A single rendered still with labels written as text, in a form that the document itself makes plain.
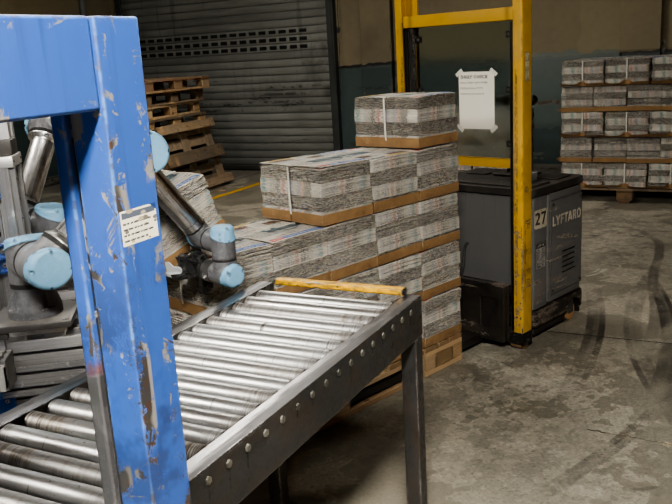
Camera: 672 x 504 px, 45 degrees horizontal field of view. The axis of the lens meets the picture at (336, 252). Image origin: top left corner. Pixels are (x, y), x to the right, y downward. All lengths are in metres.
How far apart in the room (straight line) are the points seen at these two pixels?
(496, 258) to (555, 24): 5.52
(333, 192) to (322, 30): 7.28
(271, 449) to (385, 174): 1.95
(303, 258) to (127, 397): 2.17
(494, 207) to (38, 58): 3.52
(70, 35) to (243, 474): 0.96
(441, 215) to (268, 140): 7.30
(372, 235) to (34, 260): 1.60
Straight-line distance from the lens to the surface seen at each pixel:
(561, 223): 4.37
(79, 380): 1.97
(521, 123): 3.90
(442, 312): 3.86
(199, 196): 2.83
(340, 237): 3.25
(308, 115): 10.56
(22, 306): 2.43
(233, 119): 11.16
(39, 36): 0.87
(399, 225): 3.52
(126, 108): 0.95
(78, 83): 0.90
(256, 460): 1.64
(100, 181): 0.94
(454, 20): 4.10
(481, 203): 4.26
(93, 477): 1.56
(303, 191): 3.23
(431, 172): 3.65
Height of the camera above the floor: 1.50
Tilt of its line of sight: 14 degrees down
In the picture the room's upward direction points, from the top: 3 degrees counter-clockwise
